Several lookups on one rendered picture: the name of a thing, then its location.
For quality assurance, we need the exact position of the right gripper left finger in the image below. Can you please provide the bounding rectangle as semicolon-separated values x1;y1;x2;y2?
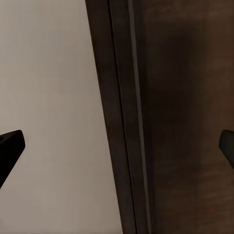
0;130;25;188

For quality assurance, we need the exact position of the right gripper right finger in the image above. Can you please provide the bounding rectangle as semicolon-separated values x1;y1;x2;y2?
218;129;234;168

